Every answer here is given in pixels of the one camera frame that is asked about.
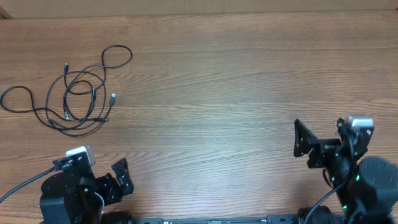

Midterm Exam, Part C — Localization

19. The thin black cable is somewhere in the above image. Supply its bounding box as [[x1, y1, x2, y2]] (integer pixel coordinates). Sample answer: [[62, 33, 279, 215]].
[[62, 44, 134, 124], [0, 62, 97, 130]]

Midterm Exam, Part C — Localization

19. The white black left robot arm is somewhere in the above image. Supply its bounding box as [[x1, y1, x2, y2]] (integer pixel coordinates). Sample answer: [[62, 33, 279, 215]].
[[40, 156, 137, 224]]

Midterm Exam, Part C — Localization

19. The black USB cable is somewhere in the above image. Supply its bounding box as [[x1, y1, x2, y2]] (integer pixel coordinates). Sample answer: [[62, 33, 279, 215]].
[[45, 93, 118, 138]]

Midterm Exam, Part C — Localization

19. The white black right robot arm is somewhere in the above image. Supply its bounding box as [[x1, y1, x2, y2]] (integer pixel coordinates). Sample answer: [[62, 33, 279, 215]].
[[294, 115, 397, 223]]

